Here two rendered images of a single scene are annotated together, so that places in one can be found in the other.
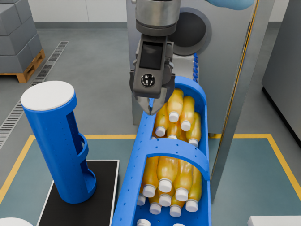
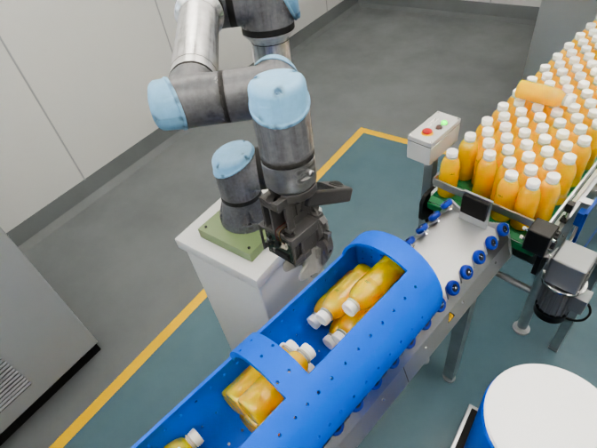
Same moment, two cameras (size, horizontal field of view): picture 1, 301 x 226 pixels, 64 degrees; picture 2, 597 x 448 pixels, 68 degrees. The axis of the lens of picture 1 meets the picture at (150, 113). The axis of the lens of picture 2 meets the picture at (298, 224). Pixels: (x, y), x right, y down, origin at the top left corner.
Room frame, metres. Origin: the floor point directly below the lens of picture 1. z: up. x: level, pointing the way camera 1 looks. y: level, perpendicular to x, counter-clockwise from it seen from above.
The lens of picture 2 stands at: (0.79, 0.33, 2.05)
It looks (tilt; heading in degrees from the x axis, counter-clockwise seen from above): 44 degrees down; 223
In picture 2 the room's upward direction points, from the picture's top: 10 degrees counter-clockwise
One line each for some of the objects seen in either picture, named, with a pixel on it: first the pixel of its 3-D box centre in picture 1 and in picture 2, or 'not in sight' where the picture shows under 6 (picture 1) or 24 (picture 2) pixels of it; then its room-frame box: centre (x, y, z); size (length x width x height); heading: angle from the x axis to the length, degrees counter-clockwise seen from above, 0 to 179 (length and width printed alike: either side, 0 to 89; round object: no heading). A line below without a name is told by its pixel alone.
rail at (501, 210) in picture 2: not in sight; (485, 203); (-0.42, 0.09, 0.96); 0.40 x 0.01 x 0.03; 81
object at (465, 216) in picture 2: not in sight; (473, 211); (-0.34, 0.07, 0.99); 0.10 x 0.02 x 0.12; 81
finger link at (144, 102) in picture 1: (145, 93); (310, 268); (0.44, 0.01, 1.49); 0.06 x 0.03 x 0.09; 174
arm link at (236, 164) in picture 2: not in sight; (238, 170); (0.17, -0.43, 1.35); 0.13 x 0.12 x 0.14; 132
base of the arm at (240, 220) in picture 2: not in sight; (243, 203); (0.18, -0.44, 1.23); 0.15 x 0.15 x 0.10
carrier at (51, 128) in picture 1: (66, 149); not in sight; (1.09, 0.56, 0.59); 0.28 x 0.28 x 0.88
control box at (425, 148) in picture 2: not in sight; (433, 137); (-0.59, -0.18, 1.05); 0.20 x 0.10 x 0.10; 171
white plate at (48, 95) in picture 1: (48, 94); not in sight; (1.09, 0.56, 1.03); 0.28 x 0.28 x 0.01
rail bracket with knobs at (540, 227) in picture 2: not in sight; (538, 237); (-0.36, 0.28, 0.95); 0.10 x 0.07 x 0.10; 81
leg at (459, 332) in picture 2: not in sight; (457, 342); (-0.27, 0.13, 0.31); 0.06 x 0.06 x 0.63; 81
